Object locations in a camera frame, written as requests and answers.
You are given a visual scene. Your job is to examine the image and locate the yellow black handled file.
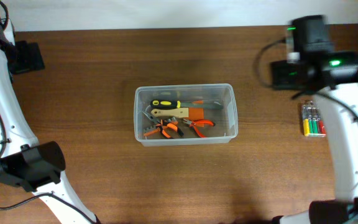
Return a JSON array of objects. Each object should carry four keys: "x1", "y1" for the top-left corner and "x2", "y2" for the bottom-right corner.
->
[{"x1": 150, "y1": 100, "x2": 223, "y2": 110}]

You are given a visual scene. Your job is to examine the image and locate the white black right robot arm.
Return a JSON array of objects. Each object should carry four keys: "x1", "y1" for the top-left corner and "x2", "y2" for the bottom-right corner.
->
[{"x1": 271, "y1": 15, "x2": 358, "y2": 223}]

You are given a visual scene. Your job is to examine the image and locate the clear plastic container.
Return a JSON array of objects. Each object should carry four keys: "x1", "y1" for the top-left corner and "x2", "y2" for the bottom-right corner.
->
[{"x1": 134, "y1": 83, "x2": 239, "y2": 146}]

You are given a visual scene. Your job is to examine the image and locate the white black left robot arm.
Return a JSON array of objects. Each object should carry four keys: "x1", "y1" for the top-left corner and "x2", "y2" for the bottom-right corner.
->
[{"x1": 0, "y1": 1, "x2": 99, "y2": 223}]

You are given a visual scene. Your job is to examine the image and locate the orange scraper with wooden handle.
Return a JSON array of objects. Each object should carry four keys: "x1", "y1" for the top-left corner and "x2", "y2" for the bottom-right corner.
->
[{"x1": 151, "y1": 108, "x2": 204, "y2": 120}]

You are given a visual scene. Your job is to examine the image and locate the orange black long-nose pliers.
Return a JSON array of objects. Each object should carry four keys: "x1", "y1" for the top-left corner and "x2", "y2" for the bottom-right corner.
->
[{"x1": 142, "y1": 111, "x2": 184, "y2": 139}]

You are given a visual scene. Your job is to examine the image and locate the clear case coloured screwdrivers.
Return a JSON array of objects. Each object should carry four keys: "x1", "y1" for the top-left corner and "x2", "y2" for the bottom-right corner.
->
[{"x1": 301, "y1": 101, "x2": 326, "y2": 137}]

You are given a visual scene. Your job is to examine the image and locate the orange perforated cylinder tool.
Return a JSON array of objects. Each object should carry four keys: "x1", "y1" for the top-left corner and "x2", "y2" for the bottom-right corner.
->
[{"x1": 143, "y1": 117, "x2": 178, "y2": 136}]

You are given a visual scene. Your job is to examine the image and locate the orange handled pliers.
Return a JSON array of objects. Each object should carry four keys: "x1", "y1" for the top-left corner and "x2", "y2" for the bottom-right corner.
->
[{"x1": 182, "y1": 119, "x2": 215, "y2": 138}]

